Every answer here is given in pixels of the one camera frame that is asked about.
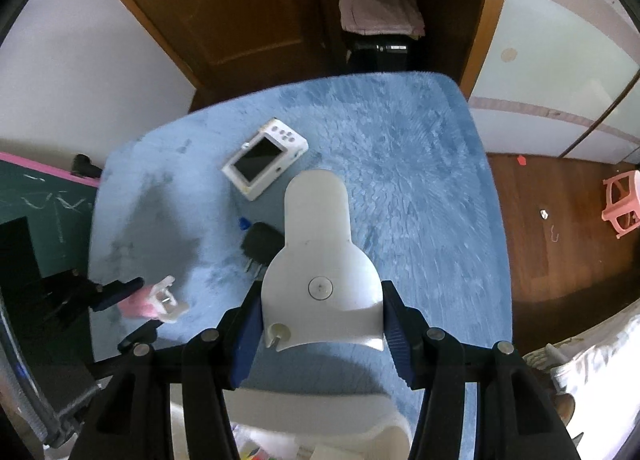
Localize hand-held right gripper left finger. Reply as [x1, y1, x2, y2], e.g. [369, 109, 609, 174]
[70, 297, 264, 460]

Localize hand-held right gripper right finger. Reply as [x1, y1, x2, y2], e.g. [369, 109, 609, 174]
[381, 280, 583, 460]

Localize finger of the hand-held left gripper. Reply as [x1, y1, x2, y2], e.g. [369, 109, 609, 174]
[90, 277, 146, 312]
[117, 322, 160, 355]

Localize pink and white clip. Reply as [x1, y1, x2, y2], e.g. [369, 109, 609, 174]
[119, 275, 190, 323]

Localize white plastic tray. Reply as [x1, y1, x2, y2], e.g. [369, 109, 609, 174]
[170, 386, 415, 460]

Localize white plastic device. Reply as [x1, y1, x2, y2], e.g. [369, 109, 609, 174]
[261, 169, 387, 353]

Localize black charger plug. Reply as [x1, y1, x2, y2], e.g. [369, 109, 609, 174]
[241, 222, 284, 282]

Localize black clamp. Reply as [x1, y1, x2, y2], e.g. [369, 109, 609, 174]
[71, 154, 103, 179]

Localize blue fluffy table cover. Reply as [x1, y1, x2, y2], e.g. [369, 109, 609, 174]
[87, 71, 516, 460]

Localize white checked pillow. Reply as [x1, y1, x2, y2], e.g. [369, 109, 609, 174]
[522, 302, 640, 441]

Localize pink plastic stool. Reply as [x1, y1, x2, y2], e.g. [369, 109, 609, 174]
[601, 169, 640, 240]

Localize black glossy box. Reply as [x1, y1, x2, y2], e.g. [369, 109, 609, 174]
[346, 32, 415, 75]

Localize brown wooden door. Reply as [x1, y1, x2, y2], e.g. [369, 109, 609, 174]
[80, 0, 351, 96]

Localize pale wardrobe with pink stripe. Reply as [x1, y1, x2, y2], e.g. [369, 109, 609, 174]
[467, 0, 640, 166]

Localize pink folded towel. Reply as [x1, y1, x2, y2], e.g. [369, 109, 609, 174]
[339, 0, 427, 37]

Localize wooden shelf unit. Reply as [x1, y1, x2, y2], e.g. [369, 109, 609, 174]
[305, 0, 516, 98]

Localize green chalkboard with pink frame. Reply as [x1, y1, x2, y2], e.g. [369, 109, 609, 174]
[0, 151, 103, 291]

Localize white digital camera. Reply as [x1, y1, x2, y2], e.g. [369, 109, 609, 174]
[221, 118, 309, 202]

